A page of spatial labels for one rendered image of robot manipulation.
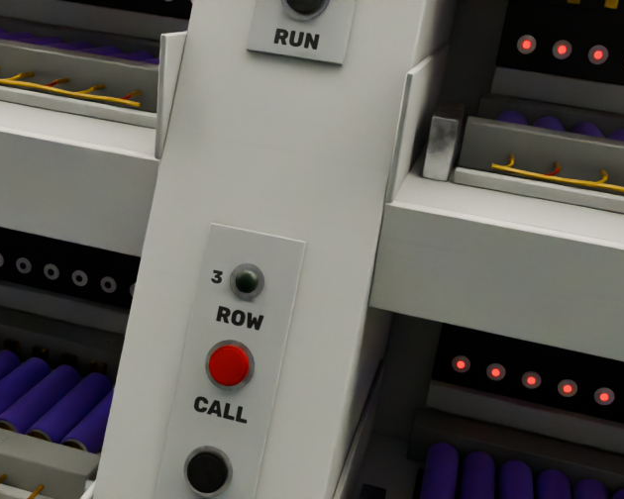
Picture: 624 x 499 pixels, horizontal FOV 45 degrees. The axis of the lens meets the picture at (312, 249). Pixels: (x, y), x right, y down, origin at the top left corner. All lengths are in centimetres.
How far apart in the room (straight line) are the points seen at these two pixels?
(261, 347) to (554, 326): 11
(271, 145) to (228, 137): 2
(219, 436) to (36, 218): 13
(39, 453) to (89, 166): 15
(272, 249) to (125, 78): 15
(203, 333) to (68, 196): 9
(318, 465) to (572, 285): 12
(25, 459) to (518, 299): 24
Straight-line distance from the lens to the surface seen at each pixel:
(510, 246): 30
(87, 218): 34
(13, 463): 41
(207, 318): 31
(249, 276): 30
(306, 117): 30
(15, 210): 36
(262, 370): 30
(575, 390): 47
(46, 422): 43
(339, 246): 29
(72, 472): 39
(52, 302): 53
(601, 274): 30
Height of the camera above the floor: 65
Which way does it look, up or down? level
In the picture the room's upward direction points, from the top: 12 degrees clockwise
